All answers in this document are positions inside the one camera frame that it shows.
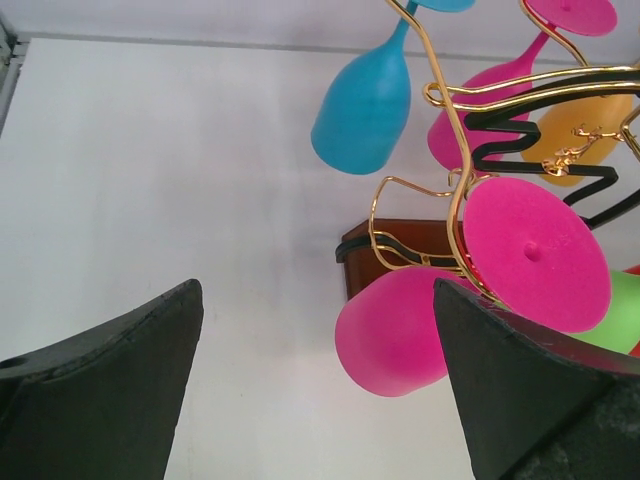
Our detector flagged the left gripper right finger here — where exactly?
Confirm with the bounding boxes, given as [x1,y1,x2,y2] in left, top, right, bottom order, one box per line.
[434,279,639,479]

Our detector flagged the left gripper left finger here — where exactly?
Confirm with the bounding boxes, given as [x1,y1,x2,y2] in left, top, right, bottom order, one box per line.
[1,279,204,479]

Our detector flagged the green plastic wine glass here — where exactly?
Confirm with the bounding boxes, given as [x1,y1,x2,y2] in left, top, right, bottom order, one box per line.
[572,270,639,354]

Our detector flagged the pink plastic wine glass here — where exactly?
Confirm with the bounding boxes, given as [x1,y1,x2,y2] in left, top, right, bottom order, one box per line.
[335,178,612,397]
[451,1,618,150]

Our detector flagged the red plastic wine glass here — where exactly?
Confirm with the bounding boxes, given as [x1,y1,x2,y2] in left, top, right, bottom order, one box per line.
[625,265,640,358]

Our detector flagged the orange plastic wine glass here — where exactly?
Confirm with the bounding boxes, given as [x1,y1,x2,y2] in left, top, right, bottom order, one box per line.
[521,94,633,187]

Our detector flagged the blue plastic wine glass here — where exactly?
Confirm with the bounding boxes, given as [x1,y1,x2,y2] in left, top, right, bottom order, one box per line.
[310,0,476,176]

